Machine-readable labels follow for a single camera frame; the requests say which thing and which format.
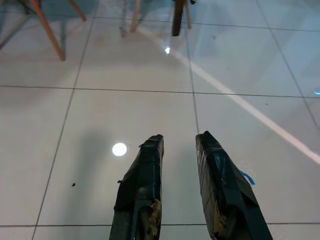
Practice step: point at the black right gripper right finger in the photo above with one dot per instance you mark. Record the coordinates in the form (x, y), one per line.
(225, 195)

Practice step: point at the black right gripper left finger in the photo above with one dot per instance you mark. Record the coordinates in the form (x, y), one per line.
(142, 190)

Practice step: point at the blue hanger fragment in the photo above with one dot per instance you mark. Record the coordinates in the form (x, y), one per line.
(249, 177)

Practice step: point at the grey metal chair leg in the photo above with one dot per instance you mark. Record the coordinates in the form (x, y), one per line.
(123, 22)

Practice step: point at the light wooden chair leg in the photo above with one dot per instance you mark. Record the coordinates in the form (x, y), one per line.
(51, 35)
(135, 17)
(78, 11)
(188, 17)

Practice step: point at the dark wooden furniture leg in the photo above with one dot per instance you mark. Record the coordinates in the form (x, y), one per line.
(178, 20)

